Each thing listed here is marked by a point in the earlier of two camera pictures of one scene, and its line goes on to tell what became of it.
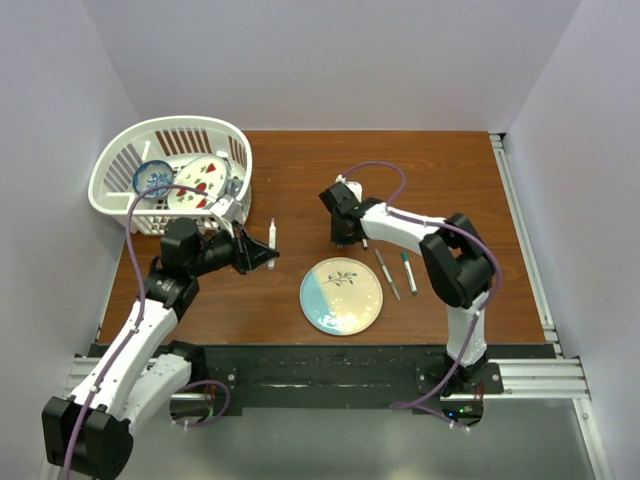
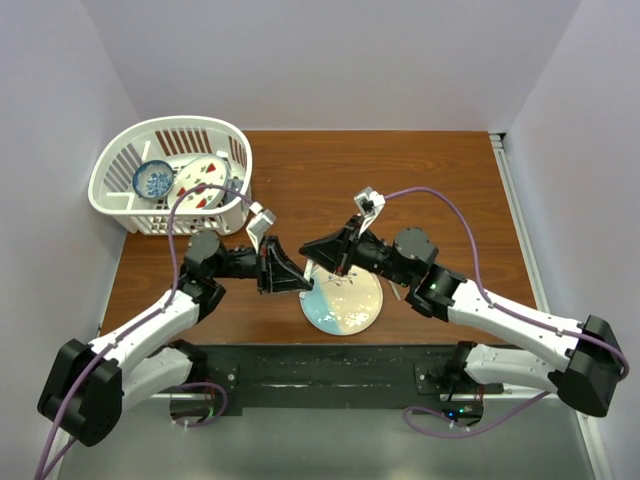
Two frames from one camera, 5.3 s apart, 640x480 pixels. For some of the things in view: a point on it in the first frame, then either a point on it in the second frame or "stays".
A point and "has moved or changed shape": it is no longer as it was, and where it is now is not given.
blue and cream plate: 341,297 stays
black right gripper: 338,238 → 337,253
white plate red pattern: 209,173 stays
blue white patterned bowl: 152,173 stays
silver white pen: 272,239 has moved or changed shape
